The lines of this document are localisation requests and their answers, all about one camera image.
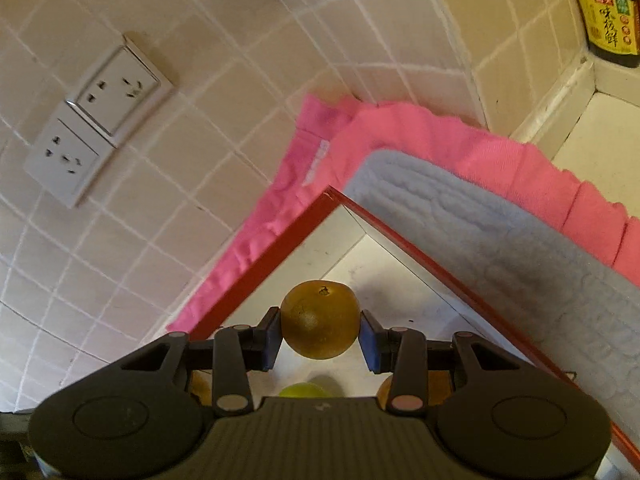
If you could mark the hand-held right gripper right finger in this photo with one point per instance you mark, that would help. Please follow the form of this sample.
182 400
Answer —
370 342

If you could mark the mandarin orange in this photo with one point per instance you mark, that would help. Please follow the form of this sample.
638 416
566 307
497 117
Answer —
385 393

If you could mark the dark sauce bottle yellow label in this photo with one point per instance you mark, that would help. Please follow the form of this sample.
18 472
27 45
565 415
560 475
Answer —
607 15

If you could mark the blue quilted mat pink ruffle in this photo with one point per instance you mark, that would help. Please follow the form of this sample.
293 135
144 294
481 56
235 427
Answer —
500 230

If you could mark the white wall outlet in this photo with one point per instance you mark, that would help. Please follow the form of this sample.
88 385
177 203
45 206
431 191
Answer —
122 82
62 160

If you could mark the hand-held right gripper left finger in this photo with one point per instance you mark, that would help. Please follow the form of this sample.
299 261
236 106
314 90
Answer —
273 342

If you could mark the green apple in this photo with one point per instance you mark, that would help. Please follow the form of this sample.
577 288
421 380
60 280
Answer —
306 390

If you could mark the red box with white inside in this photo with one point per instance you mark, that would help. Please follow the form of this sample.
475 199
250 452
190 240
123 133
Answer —
400 280

